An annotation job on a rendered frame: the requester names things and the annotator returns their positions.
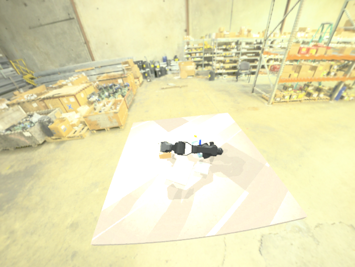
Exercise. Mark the white keyboard with letter keys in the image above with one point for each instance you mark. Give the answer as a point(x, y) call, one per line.
point(197, 143)

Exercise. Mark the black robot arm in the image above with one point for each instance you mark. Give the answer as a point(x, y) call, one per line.
point(179, 149)

